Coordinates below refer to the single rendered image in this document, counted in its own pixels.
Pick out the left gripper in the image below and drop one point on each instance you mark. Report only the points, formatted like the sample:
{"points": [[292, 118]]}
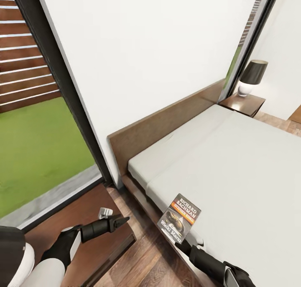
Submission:
{"points": [[108, 224]]}

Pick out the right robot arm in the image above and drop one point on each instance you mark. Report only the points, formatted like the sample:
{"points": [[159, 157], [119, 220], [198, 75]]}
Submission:
{"points": [[233, 275]]}

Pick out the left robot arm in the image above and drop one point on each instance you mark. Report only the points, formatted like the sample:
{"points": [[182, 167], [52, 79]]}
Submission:
{"points": [[53, 265]]}

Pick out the fixed window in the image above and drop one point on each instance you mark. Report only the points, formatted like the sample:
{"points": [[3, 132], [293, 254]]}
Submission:
{"points": [[254, 26], [49, 156]]}

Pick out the hardback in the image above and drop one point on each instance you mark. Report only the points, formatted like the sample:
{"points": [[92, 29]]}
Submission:
{"points": [[178, 219]]}

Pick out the bed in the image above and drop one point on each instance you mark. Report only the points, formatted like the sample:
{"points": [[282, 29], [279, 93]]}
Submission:
{"points": [[243, 174]]}

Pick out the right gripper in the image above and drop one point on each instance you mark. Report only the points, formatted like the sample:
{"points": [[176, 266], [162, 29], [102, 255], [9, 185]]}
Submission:
{"points": [[200, 259]]}

